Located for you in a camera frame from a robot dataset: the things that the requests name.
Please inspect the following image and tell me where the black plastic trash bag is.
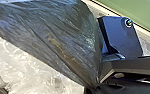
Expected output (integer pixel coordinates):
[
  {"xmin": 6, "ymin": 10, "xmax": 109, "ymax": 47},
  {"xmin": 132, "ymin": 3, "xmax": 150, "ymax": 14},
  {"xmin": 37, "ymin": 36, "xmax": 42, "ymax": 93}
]
[{"xmin": 0, "ymin": 0, "xmax": 104, "ymax": 94}]

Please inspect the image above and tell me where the round base indicator light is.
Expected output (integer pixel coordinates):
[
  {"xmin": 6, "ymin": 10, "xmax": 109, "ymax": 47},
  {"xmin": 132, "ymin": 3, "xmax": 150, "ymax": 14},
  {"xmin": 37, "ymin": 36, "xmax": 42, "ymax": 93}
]
[{"xmin": 123, "ymin": 18, "xmax": 133, "ymax": 28}]

